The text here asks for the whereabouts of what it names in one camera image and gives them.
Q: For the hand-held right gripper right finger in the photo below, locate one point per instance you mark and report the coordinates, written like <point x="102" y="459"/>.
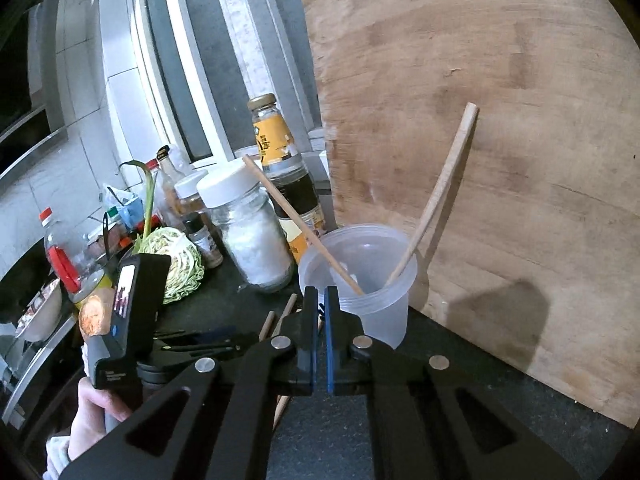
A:
<point x="330" y="345"/>

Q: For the dark bottle with yellow label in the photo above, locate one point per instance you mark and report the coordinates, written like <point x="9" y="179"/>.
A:
<point x="290" y="180"/>

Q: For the green onion leaf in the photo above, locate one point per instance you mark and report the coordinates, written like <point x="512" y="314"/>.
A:
<point x="147" y="195"/>

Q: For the large wooden board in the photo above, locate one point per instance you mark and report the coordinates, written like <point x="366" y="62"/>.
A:
<point x="475" y="160"/>

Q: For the white lid glass jar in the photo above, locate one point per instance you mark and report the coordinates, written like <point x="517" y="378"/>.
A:
<point x="250" y="240"/>

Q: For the person's left hand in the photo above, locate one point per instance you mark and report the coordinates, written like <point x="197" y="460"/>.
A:
<point x="97" y="412"/>

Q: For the clear bottle with gold cap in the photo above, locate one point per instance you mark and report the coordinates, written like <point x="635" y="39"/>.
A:
<point x="167" y="180"/>

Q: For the blue plastic bag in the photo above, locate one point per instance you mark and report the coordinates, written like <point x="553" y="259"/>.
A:
<point x="127" y="207"/>

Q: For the clear plastic cup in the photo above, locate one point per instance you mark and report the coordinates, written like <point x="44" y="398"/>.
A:
<point x="367" y="280"/>

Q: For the small spice shaker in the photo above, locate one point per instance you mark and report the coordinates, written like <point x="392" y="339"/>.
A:
<point x="205" y="242"/>

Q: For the metal bowl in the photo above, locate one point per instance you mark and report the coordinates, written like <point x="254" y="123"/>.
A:
<point x="40" y="310"/>

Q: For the wooden chopstick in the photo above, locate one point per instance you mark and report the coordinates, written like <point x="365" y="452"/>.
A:
<point x="285" y="312"/>
<point x="295" y="215"/>
<point x="440" y="185"/>
<point x="266" y="325"/>
<point x="281" y="410"/>

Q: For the oil bottle with red cap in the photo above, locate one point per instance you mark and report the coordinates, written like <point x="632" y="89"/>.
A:
<point x="62" y="255"/>

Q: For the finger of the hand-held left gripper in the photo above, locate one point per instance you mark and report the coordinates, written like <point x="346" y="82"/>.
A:
<point x="210" y="349"/>
<point x="200" y="334"/>

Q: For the amber jar with white lid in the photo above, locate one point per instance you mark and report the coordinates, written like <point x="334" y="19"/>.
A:
<point x="190" y="197"/>

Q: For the metal range hood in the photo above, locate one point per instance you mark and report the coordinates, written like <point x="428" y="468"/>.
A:
<point x="30" y="145"/>

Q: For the cut cabbage half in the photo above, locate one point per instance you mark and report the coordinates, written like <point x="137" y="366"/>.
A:
<point x="177" y="262"/>

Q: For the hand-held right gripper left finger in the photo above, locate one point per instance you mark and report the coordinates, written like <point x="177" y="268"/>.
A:
<point x="311" y="345"/>

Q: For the white window frame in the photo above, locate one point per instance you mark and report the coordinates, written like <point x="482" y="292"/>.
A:
<point x="150" y="60"/>

